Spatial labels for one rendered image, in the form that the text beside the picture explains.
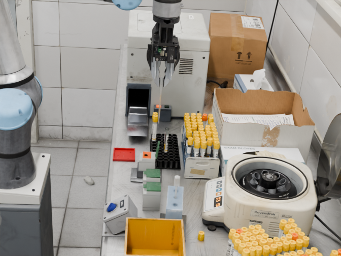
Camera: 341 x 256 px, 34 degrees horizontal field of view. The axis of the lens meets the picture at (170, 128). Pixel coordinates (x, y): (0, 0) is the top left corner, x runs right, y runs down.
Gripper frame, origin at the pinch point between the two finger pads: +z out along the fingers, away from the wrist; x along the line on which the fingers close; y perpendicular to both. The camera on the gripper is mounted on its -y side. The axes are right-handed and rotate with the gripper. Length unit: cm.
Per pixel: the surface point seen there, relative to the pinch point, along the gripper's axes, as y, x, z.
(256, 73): -49, 40, 17
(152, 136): -7.9, -0.9, 22.9
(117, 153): -3.5, -11.8, 26.6
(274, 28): -89, 55, 12
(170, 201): 34.6, 1.6, 16.7
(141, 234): 41.4, -5.5, 21.4
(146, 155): 8.7, -3.6, 19.6
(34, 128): -155, -63, 104
